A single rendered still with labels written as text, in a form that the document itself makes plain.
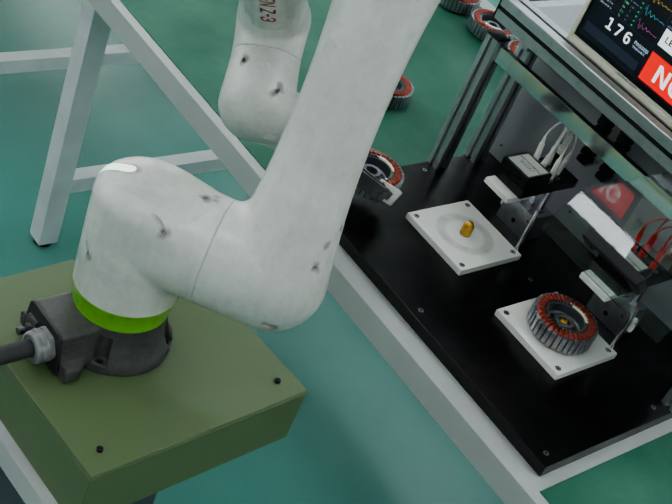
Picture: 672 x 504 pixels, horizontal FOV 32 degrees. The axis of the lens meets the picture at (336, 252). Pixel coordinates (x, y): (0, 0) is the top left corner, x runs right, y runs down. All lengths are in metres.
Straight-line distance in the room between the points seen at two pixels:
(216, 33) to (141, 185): 1.05
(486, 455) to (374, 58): 0.69
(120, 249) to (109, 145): 1.92
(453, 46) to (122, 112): 1.12
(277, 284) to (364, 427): 1.45
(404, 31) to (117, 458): 0.57
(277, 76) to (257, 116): 0.06
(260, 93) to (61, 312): 0.43
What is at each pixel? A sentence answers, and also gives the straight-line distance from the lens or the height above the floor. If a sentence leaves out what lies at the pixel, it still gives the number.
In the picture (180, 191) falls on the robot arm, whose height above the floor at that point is 1.09.
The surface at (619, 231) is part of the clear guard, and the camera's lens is 1.69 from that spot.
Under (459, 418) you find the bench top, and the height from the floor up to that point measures 0.74.
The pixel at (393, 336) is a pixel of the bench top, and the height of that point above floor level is 0.75.
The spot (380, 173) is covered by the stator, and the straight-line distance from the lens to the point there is 1.98.
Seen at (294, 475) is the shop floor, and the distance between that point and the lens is 2.58.
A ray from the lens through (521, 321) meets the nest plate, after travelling 1.91.
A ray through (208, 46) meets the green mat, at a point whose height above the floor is 0.75.
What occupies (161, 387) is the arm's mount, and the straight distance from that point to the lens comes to 1.47.
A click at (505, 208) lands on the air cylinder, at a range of 2.12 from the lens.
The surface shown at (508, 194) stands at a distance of 2.00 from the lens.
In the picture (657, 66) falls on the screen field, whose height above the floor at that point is 1.18.
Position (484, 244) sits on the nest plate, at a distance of 2.03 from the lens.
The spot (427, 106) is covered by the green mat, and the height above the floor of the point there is 0.75.
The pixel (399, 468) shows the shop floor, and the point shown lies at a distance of 2.70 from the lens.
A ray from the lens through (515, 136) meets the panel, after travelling 2.26.
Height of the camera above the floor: 1.89
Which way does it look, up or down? 37 degrees down
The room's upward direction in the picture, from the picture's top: 24 degrees clockwise
